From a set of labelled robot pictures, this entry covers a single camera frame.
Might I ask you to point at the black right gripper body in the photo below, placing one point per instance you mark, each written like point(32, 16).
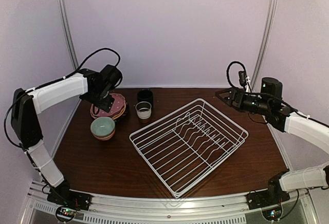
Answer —
point(241, 92)

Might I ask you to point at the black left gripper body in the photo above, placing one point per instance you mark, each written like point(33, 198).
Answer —
point(98, 100)

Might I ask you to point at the yellow dotted plate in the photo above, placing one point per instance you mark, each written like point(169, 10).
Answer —
point(115, 112)

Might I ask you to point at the pale green bowl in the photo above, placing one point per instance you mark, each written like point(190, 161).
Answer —
point(102, 126)

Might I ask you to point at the pink white floral bowl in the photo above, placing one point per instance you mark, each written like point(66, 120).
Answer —
point(105, 138)

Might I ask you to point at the white brown cup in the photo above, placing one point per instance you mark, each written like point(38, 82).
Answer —
point(143, 111)

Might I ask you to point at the dark green mug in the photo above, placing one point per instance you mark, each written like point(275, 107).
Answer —
point(145, 95)

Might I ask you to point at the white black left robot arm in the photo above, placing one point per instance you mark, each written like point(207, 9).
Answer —
point(91, 86)

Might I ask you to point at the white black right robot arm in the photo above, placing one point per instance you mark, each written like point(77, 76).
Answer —
point(281, 116)

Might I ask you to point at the left circuit board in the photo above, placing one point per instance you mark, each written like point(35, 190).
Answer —
point(65, 214)

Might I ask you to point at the circuit board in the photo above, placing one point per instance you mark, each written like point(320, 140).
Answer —
point(65, 214)
point(272, 214)

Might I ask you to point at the right circuit board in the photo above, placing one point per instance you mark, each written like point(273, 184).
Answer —
point(272, 214)

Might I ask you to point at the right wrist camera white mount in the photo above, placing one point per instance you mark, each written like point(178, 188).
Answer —
point(244, 81)

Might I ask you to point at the white wire dish rack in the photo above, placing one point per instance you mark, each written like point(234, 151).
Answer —
point(184, 147)

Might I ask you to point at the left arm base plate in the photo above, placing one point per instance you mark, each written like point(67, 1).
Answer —
point(69, 199)

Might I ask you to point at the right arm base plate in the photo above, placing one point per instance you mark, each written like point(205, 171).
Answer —
point(263, 199)

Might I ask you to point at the right aluminium frame post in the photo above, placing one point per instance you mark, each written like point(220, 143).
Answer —
point(270, 17)

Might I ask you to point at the aluminium frame post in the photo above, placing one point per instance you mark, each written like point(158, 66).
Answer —
point(67, 34)
point(270, 17)

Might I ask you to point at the left aluminium frame post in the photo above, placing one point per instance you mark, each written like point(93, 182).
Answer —
point(67, 34)

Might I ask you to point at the front aluminium rail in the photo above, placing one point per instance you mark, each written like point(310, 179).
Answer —
point(219, 209)

